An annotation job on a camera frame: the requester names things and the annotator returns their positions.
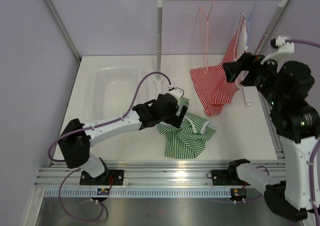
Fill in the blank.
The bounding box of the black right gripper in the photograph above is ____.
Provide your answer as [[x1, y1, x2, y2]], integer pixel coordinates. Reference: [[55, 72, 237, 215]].
[[222, 51, 284, 107]]

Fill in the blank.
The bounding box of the green striped tank top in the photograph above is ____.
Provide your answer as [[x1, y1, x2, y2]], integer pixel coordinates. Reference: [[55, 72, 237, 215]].
[[156, 112, 216, 160]]

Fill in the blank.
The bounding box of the pink wire hanger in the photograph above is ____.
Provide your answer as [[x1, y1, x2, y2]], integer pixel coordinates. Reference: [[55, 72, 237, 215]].
[[198, 0, 214, 73]]

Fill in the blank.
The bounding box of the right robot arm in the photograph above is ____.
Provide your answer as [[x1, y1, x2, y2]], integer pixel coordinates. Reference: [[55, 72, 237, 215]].
[[222, 53, 320, 222]]

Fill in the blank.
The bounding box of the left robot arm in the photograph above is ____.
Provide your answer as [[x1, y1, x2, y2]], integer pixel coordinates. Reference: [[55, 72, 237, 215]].
[[58, 88, 188, 185]]

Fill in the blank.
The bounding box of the red striped tank top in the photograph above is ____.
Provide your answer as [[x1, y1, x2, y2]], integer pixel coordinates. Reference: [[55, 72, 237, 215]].
[[190, 12, 248, 116]]

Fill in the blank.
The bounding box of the clear plastic basket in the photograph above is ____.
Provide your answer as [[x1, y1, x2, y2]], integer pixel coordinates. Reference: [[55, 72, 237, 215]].
[[90, 65, 148, 121]]

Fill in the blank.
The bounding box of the grey clothes rack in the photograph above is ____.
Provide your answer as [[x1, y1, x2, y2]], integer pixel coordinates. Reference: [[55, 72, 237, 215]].
[[153, 0, 293, 107]]

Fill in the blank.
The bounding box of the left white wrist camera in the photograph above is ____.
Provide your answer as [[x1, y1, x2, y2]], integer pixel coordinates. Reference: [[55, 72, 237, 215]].
[[168, 84, 185, 103]]

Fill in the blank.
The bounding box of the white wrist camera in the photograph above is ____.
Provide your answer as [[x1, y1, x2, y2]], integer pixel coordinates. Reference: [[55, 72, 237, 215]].
[[260, 36, 295, 65], [168, 84, 185, 103]]

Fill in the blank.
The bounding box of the blue wire hanger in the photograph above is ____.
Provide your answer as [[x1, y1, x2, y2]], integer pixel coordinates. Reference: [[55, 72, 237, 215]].
[[245, 0, 258, 50]]

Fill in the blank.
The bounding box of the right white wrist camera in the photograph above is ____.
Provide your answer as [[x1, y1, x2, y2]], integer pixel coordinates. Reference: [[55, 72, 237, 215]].
[[260, 36, 295, 65]]

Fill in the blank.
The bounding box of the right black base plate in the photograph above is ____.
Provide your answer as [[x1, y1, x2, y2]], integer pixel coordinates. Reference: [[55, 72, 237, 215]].
[[206, 169, 244, 186]]

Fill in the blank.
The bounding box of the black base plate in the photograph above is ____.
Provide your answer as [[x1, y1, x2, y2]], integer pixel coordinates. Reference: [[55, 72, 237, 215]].
[[206, 169, 244, 186], [79, 169, 125, 186]]

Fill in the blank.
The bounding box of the aluminium mounting rail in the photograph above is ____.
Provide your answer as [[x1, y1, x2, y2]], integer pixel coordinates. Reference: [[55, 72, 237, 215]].
[[32, 159, 286, 188]]

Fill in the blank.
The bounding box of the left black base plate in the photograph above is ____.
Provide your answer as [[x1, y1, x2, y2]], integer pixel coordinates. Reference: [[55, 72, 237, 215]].
[[79, 169, 125, 186]]

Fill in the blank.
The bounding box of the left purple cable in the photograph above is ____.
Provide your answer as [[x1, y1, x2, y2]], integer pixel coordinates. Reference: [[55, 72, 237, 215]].
[[47, 71, 173, 223]]

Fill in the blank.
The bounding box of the purple cable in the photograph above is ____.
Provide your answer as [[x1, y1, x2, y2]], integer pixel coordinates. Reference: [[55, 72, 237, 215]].
[[47, 71, 173, 223], [254, 38, 320, 226]]

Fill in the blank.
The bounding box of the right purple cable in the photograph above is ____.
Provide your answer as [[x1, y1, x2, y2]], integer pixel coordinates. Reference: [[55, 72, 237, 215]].
[[254, 38, 320, 226]]

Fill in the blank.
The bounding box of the white slotted cable duct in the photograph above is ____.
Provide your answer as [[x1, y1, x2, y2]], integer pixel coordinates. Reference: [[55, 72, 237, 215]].
[[44, 187, 231, 198]]

